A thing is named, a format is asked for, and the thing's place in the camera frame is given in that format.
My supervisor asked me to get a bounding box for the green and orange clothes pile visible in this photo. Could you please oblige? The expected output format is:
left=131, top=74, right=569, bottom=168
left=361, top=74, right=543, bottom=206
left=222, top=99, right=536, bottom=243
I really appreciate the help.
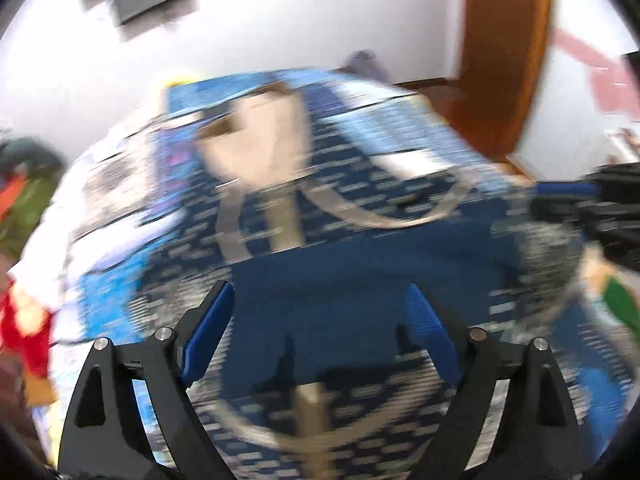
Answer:
left=1, top=136, right=65, bottom=260

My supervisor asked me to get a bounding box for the navy patterned hooded garment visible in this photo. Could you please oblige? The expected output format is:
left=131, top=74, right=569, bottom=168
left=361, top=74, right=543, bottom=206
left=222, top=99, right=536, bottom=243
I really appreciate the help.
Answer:
left=134, top=79, right=582, bottom=479

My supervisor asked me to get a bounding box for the grey pillow behind bed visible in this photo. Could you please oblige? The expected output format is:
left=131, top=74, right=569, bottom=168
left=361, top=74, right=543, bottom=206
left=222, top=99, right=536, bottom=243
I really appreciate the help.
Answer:
left=341, top=50, right=390, bottom=84

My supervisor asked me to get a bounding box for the blue patchwork bedspread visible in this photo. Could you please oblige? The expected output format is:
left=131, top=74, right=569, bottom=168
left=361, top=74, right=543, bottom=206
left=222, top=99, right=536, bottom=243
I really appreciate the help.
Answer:
left=49, top=66, right=633, bottom=476

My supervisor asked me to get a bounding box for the wooden door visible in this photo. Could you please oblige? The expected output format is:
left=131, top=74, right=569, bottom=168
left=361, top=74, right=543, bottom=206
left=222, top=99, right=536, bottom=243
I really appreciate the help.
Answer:
left=402, top=0, right=552, bottom=162

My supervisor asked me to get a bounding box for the white sheet at bed edge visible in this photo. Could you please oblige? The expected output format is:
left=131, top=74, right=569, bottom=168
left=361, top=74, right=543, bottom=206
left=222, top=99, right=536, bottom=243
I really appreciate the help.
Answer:
left=9, top=237, right=68, bottom=312

